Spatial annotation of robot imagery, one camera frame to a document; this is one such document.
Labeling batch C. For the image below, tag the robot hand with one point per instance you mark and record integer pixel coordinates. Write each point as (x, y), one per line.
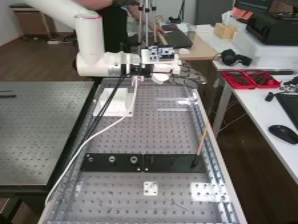
(166, 68)

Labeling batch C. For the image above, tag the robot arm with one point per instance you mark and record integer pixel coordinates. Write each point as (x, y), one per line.
(91, 33)

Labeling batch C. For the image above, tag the black laptop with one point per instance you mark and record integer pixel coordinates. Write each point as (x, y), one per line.
(179, 38)

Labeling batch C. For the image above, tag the wooden desk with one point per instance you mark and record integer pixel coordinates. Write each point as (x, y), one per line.
(200, 50)

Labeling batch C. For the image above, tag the metal stand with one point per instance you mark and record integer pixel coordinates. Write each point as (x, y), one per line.
(146, 23)

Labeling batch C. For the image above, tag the black headphones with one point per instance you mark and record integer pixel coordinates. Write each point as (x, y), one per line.
(232, 56)

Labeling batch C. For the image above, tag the red tray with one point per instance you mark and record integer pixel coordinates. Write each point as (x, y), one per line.
(239, 80)
(263, 78)

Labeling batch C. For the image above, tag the person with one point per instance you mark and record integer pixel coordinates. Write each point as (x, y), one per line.
(114, 26)

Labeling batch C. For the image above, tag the wooden block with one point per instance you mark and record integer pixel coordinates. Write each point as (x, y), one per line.
(224, 31)

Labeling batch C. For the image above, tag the clear box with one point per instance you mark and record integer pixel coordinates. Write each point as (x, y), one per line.
(178, 133)

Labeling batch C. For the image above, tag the thin stick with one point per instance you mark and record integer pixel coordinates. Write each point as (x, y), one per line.
(204, 140)

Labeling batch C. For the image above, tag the white desk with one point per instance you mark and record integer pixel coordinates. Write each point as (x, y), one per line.
(271, 55)
(262, 115)

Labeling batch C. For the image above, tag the small black device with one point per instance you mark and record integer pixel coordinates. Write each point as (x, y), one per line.
(269, 96)

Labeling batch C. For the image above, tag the black printer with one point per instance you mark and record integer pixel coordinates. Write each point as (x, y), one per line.
(275, 28)

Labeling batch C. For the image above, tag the black plate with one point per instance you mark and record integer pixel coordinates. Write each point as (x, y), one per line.
(174, 163)

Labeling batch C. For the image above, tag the black keyboard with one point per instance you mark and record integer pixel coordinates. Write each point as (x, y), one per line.
(289, 108)

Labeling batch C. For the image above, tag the black mouse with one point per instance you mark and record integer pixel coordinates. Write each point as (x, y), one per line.
(283, 134)

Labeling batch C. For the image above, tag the wooden cabinet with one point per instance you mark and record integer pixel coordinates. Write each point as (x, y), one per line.
(31, 21)

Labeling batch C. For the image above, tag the small white square plate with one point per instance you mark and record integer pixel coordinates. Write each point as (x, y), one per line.
(151, 188)

